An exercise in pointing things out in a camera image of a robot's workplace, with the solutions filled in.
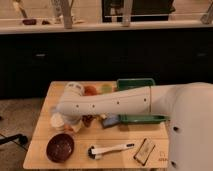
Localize green cup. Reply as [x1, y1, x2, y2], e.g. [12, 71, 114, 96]
[101, 84, 113, 94]

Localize white handled dish brush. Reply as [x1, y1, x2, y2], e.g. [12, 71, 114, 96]
[88, 143, 134, 159]

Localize red apple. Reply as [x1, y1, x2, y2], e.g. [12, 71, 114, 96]
[64, 124, 74, 132]

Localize black chair leg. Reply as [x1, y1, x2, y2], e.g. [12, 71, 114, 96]
[0, 134, 28, 145]

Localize green plastic tray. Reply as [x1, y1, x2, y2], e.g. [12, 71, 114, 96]
[117, 78, 168, 124]

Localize dark brown bowl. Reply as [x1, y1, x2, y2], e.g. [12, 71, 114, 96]
[46, 133, 74, 163]

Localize orange bowl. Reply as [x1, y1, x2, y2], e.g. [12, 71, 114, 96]
[84, 86, 97, 96]

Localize bunch of dark grapes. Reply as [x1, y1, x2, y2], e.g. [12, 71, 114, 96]
[82, 115, 94, 127]

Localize brown rectangular box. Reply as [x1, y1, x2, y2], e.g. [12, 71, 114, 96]
[134, 138, 155, 166]

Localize wooden folding table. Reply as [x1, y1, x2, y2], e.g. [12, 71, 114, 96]
[23, 81, 169, 170]

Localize white paper cup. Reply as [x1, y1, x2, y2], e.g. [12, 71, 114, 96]
[50, 113, 65, 131]

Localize blue sponge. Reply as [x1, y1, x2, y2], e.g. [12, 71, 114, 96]
[102, 115, 120, 128]

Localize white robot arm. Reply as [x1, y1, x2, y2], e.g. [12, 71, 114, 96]
[56, 82, 213, 171]

